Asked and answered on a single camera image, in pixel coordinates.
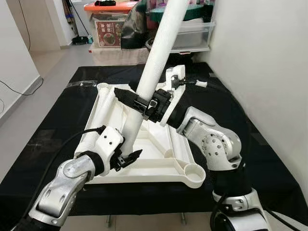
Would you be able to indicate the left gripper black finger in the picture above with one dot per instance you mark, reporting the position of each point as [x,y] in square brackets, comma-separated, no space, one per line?
[132,157]

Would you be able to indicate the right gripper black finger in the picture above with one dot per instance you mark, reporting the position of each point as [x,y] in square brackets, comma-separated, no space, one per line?
[130,98]

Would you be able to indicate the white plastic children table top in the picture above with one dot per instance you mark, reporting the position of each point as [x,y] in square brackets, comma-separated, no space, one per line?
[154,163]

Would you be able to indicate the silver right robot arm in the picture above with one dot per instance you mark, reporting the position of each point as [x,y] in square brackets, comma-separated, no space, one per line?
[211,139]

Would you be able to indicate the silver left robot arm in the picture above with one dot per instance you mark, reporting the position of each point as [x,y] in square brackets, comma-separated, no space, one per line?
[62,187]

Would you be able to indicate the beige low platform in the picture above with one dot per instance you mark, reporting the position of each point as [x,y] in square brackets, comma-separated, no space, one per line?
[115,55]

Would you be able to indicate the clear tape strip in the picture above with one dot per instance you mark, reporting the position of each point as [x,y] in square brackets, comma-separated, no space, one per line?
[82,83]

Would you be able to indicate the black wok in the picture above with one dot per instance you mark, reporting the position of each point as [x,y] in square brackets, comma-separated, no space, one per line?
[185,55]

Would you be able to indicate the storage box with orange lid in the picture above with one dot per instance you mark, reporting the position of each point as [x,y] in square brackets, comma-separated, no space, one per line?
[108,33]

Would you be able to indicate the black plastic bag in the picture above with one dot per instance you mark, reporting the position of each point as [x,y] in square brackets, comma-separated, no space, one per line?
[132,29]

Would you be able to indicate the black floor mop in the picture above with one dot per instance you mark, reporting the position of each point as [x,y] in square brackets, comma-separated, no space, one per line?
[82,39]

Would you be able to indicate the clear tape patch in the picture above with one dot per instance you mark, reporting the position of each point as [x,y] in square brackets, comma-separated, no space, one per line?
[44,144]

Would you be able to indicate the clear plastic storage box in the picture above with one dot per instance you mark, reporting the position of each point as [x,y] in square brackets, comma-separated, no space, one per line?
[197,36]

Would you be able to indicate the green pot lid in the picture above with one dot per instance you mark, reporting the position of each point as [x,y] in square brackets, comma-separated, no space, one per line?
[195,12]

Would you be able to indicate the black tablecloth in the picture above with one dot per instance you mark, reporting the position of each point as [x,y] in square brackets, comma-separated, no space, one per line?
[269,163]

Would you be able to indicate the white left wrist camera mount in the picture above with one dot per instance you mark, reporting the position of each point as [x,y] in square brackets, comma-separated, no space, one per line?
[108,142]

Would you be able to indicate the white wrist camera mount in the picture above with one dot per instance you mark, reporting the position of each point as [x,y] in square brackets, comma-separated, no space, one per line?
[177,71]
[108,142]

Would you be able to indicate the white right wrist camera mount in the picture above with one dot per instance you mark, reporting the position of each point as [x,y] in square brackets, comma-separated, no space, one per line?
[177,71]

